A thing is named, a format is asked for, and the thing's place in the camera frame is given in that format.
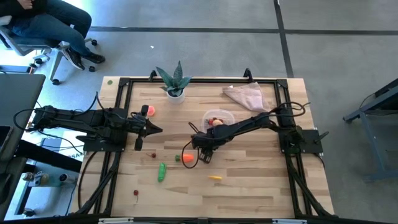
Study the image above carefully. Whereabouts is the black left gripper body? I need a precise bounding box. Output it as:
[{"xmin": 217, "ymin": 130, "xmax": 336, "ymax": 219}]
[{"xmin": 124, "ymin": 111, "xmax": 150, "ymax": 138}]

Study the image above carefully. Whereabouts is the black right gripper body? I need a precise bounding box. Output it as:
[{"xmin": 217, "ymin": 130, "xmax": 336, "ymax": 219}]
[{"xmin": 190, "ymin": 128, "xmax": 225, "ymax": 151}]

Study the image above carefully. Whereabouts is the orange toy carrot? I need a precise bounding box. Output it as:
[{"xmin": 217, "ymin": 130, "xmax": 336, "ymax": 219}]
[{"xmin": 175, "ymin": 153, "xmax": 195, "ymax": 164}]

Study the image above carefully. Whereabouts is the clear plastic tupperware container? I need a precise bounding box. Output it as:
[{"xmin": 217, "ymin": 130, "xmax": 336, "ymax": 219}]
[{"xmin": 201, "ymin": 108, "xmax": 236, "ymax": 133}]

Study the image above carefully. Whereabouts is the green toy pea pod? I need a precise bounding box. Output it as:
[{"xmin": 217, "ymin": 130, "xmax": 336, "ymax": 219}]
[{"xmin": 157, "ymin": 162, "xmax": 168, "ymax": 183}]

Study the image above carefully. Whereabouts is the white plant pot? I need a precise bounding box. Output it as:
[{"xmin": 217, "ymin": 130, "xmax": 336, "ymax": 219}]
[{"xmin": 166, "ymin": 88, "xmax": 187, "ymax": 105}]

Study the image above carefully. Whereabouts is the green succulent plant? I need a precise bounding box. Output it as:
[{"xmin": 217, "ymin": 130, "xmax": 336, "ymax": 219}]
[{"xmin": 155, "ymin": 60, "xmax": 193, "ymax": 97}]

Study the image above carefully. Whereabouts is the beige cloth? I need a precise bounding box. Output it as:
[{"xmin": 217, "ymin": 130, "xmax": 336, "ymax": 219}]
[{"xmin": 221, "ymin": 82, "xmax": 271, "ymax": 113}]

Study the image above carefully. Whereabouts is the white printed paper sheet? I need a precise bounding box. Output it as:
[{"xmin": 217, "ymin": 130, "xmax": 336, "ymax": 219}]
[{"xmin": 57, "ymin": 130, "xmax": 90, "ymax": 162}]

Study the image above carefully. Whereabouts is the white cylindrical device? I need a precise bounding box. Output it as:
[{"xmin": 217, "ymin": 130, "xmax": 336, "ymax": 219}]
[{"xmin": 58, "ymin": 173, "xmax": 77, "ymax": 184}]

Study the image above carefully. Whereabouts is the grey desk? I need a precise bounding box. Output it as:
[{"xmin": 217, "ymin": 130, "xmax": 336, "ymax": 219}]
[{"xmin": 0, "ymin": 73, "xmax": 47, "ymax": 162}]

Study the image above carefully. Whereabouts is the person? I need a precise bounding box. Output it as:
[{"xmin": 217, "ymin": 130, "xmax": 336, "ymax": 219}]
[{"xmin": 0, "ymin": 0, "xmax": 106, "ymax": 71}]

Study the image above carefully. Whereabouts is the black tablet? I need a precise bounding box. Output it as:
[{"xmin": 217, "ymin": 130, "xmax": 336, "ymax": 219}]
[{"xmin": 0, "ymin": 125, "xmax": 14, "ymax": 155}]

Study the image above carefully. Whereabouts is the grey office chair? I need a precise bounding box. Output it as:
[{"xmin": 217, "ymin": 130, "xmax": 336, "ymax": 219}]
[{"xmin": 0, "ymin": 15, "xmax": 98, "ymax": 86}]

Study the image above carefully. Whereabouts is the blue-grey metal stand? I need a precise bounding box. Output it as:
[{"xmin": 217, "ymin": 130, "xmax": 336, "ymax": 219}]
[{"xmin": 343, "ymin": 77, "xmax": 398, "ymax": 183}]

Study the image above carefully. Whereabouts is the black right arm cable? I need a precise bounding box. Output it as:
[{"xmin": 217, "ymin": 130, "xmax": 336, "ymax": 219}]
[{"xmin": 182, "ymin": 121, "xmax": 200, "ymax": 169}]

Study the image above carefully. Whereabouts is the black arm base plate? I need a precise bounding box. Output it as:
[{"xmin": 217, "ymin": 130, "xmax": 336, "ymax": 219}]
[
  {"xmin": 278, "ymin": 129, "xmax": 330, "ymax": 156},
  {"xmin": 76, "ymin": 126, "xmax": 127, "ymax": 153}
]

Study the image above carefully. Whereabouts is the black table frame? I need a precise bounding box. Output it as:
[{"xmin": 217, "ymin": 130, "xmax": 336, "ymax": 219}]
[{"xmin": 67, "ymin": 67, "xmax": 336, "ymax": 218}]

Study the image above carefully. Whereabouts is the white metal bracket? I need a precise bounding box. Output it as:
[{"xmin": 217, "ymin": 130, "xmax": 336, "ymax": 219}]
[
  {"xmin": 272, "ymin": 218, "xmax": 308, "ymax": 224},
  {"xmin": 98, "ymin": 217, "xmax": 134, "ymax": 224}
]

